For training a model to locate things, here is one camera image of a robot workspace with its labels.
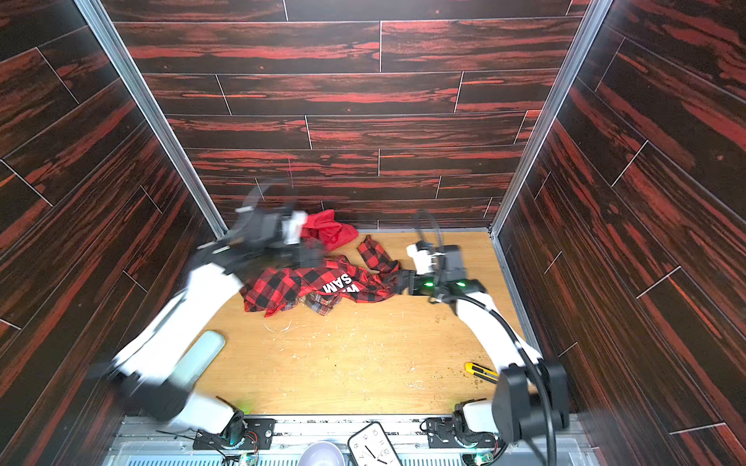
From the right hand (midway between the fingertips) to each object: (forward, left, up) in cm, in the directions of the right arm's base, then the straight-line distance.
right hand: (400, 278), depth 83 cm
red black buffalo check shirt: (0, +40, -7) cm, 41 cm away
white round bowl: (-42, +19, -15) cm, 49 cm away
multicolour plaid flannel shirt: (+1, +28, -15) cm, 32 cm away
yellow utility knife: (-20, -24, -17) cm, 36 cm away
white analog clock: (-40, +7, -15) cm, 43 cm away
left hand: (-1, +23, +13) cm, 26 cm away
